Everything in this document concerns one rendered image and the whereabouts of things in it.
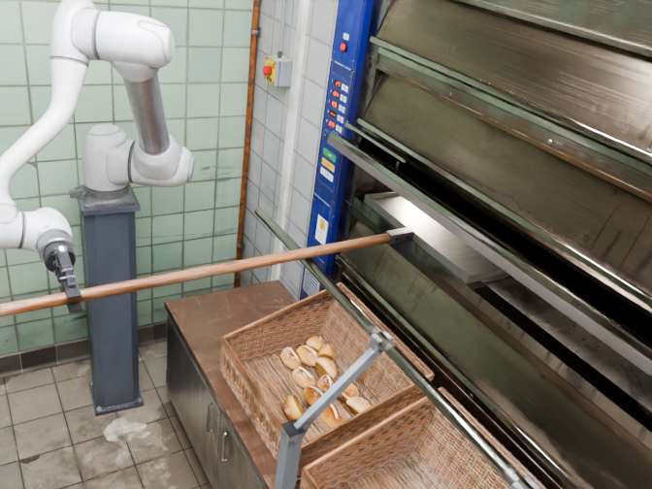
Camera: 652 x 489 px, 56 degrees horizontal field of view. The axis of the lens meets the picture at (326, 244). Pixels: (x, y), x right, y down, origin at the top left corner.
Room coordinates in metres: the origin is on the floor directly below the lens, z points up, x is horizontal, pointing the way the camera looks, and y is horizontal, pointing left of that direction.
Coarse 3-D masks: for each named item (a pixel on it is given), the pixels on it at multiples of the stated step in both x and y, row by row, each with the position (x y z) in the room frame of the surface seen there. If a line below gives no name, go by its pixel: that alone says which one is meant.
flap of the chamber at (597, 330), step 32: (352, 160) 1.79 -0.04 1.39; (384, 160) 1.81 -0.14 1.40; (448, 192) 1.66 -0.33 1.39; (448, 224) 1.41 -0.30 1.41; (480, 224) 1.45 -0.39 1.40; (544, 256) 1.35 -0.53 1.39; (544, 288) 1.15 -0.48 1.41; (576, 288) 1.20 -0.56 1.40; (576, 320) 1.07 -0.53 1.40; (640, 320) 1.12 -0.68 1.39
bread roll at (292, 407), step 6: (288, 396) 1.54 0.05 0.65; (294, 396) 1.54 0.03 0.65; (288, 402) 1.51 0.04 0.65; (294, 402) 1.51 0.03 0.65; (288, 408) 1.49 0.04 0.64; (294, 408) 1.48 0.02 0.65; (300, 408) 1.50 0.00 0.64; (288, 414) 1.48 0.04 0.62; (294, 414) 1.47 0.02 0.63; (300, 414) 1.48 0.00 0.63
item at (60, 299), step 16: (352, 240) 1.63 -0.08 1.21; (368, 240) 1.64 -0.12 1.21; (384, 240) 1.67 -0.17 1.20; (272, 256) 1.47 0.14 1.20; (288, 256) 1.49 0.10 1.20; (304, 256) 1.52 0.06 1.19; (176, 272) 1.33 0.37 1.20; (192, 272) 1.35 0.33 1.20; (208, 272) 1.36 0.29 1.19; (224, 272) 1.39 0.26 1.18; (96, 288) 1.22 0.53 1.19; (112, 288) 1.23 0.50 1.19; (128, 288) 1.25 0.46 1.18; (144, 288) 1.27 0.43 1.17; (0, 304) 1.11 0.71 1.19; (16, 304) 1.12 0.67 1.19; (32, 304) 1.13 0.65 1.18; (48, 304) 1.15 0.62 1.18; (64, 304) 1.17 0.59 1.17
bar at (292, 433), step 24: (264, 216) 1.76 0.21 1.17; (288, 240) 1.63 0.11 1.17; (312, 264) 1.51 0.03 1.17; (336, 288) 1.40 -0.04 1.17; (360, 312) 1.30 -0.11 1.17; (384, 336) 1.22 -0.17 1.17; (360, 360) 1.20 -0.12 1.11; (408, 360) 1.14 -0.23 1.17; (336, 384) 1.17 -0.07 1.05; (432, 384) 1.07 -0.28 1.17; (312, 408) 1.13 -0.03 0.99; (456, 408) 1.01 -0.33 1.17; (288, 432) 1.08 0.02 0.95; (288, 456) 1.08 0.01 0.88; (288, 480) 1.08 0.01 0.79; (528, 480) 0.84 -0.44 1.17
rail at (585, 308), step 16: (352, 144) 1.83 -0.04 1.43; (368, 160) 1.73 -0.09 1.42; (400, 176) 1.62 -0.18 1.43; (416, 192) 1.54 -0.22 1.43; (464, 224) 1.38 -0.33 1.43; (480, 240) 1.32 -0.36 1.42; (512, 256) 1.24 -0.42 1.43; (528, 272) 1.20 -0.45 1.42; (560, 288) 1.13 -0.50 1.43; (576, 304) 1.09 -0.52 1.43; (608, 320) 1.03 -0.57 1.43; (624, 336) 0.99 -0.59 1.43; (640, 352) 0.96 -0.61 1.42
